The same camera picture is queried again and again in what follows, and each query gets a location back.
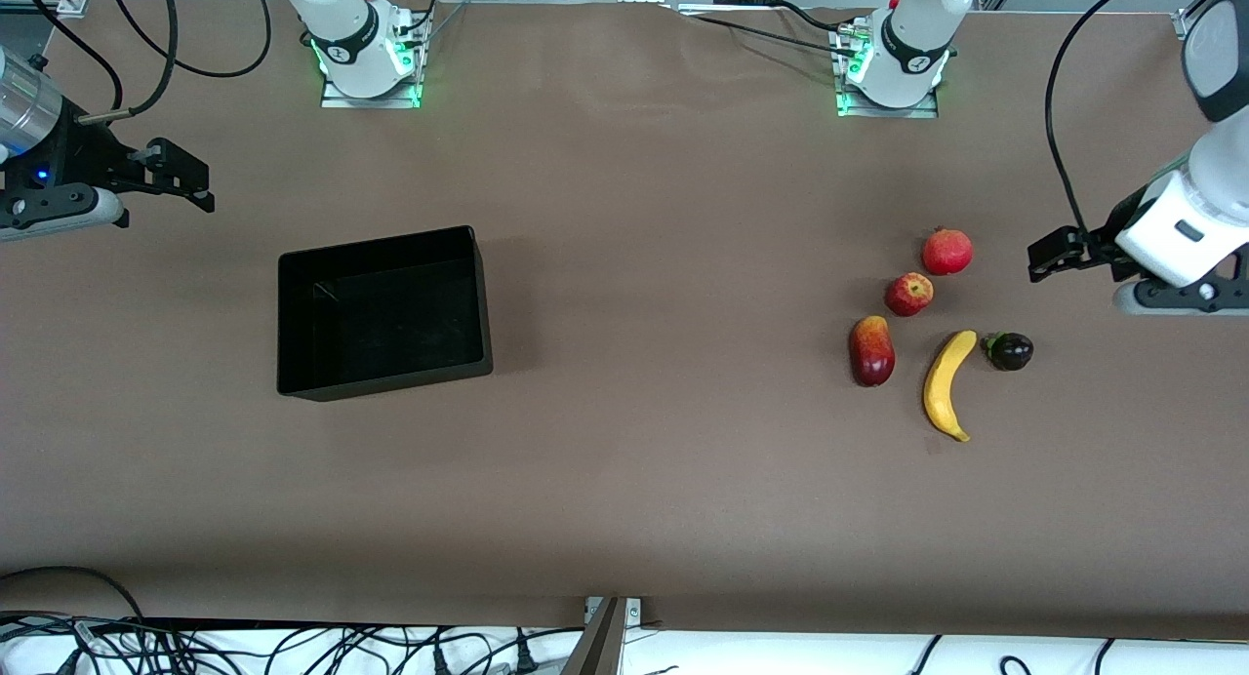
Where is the small red yellow apple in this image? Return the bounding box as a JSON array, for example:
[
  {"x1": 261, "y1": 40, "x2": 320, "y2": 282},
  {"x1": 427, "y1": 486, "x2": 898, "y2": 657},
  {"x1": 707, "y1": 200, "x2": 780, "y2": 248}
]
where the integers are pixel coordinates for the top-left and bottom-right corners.
[{"x1": 884, "y1": 272, "x2": 935, "y2": 318}]

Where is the yellow banana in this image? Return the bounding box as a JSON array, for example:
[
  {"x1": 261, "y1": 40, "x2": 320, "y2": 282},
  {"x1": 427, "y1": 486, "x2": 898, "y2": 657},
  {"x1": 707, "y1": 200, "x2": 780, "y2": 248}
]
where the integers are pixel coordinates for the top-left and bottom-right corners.
[{"x1": 922, "y1": 330, "x2": 979, "y2": 444}]

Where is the black rectangular plastic box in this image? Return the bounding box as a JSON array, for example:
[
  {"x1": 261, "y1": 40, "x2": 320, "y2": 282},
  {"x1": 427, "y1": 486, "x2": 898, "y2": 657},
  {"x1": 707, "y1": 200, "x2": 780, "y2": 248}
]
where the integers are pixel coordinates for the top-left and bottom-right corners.
[{"x1": 277, "y1": 225, "x2": 494, "y2": 403}]

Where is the dark purple eggplant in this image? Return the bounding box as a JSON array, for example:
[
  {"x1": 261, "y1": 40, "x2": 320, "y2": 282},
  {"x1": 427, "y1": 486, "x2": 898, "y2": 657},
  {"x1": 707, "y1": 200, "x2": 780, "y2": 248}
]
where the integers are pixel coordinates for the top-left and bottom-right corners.
[{"x1": 981, "y1": 332, "x2": 1035, "y2": 373}]

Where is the round red pomegranate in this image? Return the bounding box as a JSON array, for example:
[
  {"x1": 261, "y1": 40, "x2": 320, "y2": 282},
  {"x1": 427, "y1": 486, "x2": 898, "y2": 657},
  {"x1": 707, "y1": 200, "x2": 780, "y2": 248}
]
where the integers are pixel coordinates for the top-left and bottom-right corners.
[{"x1": 921, "y1": 227, "x2": 974, "y2": 277}]

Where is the red mango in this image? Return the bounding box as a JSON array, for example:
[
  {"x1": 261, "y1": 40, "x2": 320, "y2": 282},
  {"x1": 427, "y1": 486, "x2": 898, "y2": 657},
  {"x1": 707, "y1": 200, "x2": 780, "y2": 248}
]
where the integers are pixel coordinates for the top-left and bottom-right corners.
[{"x1": 848, "y1": 315, "x2": 897, "y2": 388}]

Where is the dark metal strut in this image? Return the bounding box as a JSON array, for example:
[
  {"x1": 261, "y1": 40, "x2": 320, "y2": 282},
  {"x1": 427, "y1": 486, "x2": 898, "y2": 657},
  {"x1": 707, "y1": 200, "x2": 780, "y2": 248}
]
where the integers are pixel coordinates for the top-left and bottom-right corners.
[{"x1": 561, "y1": 597, "x2": 627, "y2": 675}]

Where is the black looping cable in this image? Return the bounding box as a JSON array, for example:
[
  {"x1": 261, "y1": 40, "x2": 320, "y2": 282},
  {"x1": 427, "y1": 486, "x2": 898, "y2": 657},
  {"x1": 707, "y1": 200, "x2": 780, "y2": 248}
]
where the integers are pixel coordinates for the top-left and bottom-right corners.
[{"x1": 102, "y1": 0, "x2": 274, "y2": 79}]

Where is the thin black cable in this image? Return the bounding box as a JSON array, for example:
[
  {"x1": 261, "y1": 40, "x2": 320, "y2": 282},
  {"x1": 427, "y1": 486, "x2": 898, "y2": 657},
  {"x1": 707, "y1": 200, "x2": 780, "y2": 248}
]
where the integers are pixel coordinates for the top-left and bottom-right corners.
[{"x1": 29, "y1": 0, "x2": 126, "y2": 110}]

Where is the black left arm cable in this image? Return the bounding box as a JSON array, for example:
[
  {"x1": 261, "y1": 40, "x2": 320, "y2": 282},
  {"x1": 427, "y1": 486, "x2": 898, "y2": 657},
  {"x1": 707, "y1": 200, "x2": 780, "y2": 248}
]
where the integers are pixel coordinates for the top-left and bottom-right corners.
[{"x1": 1044, "y1": 0, "x2": 1240, "y2": 233}]

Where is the black cable with metal plug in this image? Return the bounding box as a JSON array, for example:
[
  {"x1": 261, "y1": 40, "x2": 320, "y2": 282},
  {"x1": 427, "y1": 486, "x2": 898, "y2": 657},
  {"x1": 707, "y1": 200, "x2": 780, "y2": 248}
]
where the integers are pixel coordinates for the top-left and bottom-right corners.
[{"x1": 78, "y1": 0, "x2": 180, "y2": 126}]

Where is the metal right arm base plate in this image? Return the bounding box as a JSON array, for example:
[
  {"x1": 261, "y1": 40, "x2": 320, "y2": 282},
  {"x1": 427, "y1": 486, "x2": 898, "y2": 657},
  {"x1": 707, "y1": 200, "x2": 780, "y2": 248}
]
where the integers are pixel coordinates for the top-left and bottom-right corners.
[{"x1": 320, "y1": 17, "x2": 424, "y2": 109}]

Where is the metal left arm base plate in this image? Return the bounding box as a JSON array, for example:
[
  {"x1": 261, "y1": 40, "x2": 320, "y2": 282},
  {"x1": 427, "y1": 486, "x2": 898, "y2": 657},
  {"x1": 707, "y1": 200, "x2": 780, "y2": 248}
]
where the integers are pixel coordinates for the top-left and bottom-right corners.
[{"x1": 834, "y1": 21, "x2": 940, "y2": 120}]

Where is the black cable on table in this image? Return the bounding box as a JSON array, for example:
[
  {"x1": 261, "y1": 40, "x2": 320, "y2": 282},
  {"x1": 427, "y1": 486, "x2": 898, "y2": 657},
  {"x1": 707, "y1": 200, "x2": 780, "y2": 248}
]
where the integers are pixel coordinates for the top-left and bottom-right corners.
[{"x1": 683, "y1": 2, "x2": 850, "y2": 54}]

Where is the black arched cable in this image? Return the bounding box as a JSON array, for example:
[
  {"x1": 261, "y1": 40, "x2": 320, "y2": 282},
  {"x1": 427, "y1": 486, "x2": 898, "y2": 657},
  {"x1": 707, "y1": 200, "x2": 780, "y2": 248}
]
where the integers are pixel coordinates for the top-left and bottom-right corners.
[{"x1": 0, "y1": 565, "x2": 147, "y2": 622}]

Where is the tangled black cable bundle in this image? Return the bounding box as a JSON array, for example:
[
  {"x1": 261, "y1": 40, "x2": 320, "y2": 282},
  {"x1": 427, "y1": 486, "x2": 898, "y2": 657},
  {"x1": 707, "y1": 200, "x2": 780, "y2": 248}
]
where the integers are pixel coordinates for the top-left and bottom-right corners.
[{"x1": 0, "y1": 612, "x2": 586, "y2": 675}]

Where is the metal table edge bracket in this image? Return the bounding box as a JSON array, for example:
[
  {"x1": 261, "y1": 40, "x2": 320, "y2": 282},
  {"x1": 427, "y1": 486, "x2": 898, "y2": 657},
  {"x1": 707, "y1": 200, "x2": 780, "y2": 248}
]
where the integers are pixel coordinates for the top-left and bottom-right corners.
[{"x1": 584, "y1": 597, "x2": 643, "y2": 629}]

